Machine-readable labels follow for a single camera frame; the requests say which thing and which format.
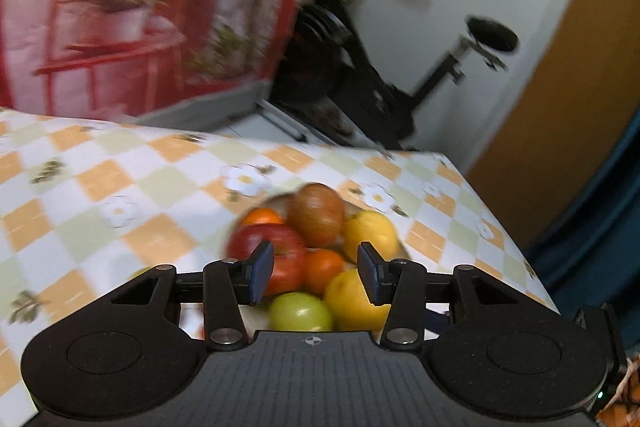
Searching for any yellow lemon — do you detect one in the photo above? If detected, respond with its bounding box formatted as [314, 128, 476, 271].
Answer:
[322, 268, 393, 333]
[341, 210, 401, 264]

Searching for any beige plate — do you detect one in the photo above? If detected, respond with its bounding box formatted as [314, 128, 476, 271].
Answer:
[222, 189, 413, 333]

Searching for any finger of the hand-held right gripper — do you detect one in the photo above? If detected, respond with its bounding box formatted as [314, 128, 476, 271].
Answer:
[425, 311, 452, 337]

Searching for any black exercise bike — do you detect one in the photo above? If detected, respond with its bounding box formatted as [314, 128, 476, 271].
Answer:
[272, 0, 521, 152]

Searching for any pink printed backdrop cloth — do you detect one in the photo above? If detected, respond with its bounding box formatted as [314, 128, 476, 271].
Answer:
[0, 0, 336, 128]

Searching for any checkered floral tablecloth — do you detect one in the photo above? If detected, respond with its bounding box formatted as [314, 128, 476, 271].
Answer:
[0, 107, 640, 427]

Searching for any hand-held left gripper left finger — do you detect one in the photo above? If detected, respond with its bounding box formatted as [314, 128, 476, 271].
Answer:
[107, 240, 276, 352]

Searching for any orange tangerine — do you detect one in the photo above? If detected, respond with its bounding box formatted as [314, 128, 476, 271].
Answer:
[302, 248, 346, 297]
[239, 207, 286, 228]

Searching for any red apple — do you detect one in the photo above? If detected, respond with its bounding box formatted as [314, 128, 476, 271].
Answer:
[226, 224, 308, 297]

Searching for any brownish red pomegranate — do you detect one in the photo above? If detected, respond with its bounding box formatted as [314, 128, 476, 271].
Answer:
[286, 183, 346, 249]

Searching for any wooden door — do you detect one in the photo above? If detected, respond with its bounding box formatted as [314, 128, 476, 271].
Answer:
[462, 0, 640, 253]

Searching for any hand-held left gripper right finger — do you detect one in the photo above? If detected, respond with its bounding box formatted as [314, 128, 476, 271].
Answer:
[356, 243, 538, 352]

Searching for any dark teal cloth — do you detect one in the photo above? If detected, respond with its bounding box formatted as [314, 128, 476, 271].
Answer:
[527, 107, 640, 323]

